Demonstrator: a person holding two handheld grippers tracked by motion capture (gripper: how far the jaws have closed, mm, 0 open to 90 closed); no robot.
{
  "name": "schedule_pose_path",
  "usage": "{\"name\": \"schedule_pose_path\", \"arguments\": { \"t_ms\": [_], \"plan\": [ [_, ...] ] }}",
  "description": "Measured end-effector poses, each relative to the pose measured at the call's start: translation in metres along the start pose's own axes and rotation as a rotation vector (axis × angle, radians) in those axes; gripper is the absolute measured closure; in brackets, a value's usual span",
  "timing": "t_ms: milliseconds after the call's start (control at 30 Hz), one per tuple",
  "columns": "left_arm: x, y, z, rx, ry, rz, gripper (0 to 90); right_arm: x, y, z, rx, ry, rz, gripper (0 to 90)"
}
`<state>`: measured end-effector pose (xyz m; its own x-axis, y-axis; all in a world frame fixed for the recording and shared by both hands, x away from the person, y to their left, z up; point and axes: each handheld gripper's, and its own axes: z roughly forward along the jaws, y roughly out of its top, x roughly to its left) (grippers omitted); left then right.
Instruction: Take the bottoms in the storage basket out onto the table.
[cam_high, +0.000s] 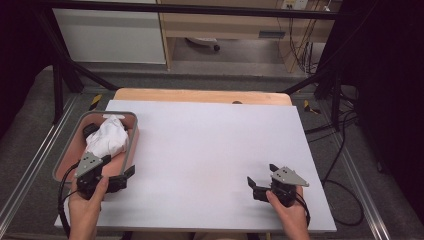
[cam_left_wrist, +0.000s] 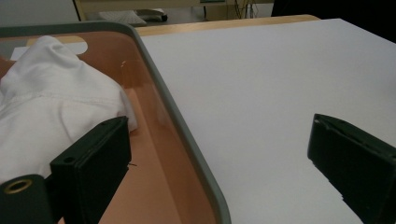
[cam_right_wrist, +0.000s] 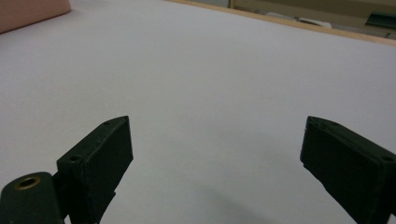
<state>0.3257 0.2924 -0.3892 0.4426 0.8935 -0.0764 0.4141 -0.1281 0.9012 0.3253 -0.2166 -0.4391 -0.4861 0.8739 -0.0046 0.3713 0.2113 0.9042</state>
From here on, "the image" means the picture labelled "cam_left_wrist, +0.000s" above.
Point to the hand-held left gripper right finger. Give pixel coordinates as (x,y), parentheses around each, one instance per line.
(358,161)

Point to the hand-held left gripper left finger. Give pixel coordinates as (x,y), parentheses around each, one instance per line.
(93,161)

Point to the pink basket with grey rim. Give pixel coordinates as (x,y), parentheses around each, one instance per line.
(149,186)

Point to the white cloth garment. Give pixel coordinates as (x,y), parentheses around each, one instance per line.
(46,102)

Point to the white chair base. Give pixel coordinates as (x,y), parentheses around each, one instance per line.
(124,17)

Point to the white cabinet panel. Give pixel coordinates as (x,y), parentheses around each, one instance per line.
(34,11)

